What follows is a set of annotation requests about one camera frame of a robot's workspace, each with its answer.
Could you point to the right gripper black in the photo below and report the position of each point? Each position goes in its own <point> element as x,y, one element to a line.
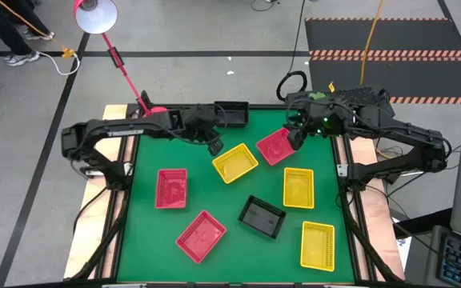
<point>314,118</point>

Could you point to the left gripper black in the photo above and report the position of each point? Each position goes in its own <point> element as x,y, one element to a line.
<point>200,120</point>

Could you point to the yellow plastic basket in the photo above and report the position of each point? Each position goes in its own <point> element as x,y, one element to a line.
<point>298,188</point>
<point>234,164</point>
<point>317,246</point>

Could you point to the red plastic basket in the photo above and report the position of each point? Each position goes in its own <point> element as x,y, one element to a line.
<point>201,237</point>
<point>170,188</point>
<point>272,150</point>

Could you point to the black plastic basket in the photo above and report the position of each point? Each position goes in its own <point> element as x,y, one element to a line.
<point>232,116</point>
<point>261,217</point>

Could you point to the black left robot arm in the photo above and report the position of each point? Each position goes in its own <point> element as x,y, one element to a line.
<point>94,126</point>

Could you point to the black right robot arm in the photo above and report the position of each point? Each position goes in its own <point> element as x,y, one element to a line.
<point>414,136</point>

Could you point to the wooden side board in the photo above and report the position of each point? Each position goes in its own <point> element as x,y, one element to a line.
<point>84,240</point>
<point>386,240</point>

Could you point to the black orange-striped floor mat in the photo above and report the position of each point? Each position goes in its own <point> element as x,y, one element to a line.
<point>394,36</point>

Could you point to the red desk lamp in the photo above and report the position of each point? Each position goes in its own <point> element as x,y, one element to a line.
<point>94,20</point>

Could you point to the black table frame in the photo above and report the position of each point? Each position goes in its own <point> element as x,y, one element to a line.
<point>266,106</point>

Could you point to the metal corner bracket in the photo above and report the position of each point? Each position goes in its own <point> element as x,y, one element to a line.
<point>129,169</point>
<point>342,170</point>

